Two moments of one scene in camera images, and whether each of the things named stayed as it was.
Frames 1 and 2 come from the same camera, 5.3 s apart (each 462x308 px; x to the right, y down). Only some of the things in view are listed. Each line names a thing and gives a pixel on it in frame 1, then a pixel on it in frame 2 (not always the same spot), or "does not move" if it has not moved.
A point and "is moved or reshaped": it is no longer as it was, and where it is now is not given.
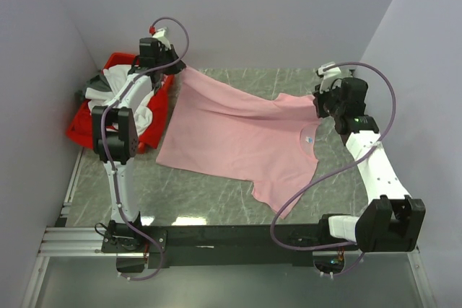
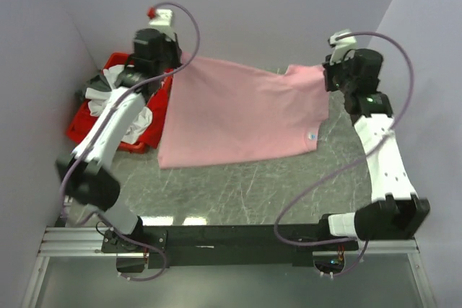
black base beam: [228, 247] does not move
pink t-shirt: [219, 130] is moved or reshaped
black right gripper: [319, 98] to [330, 68]
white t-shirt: [115, 76] does not move
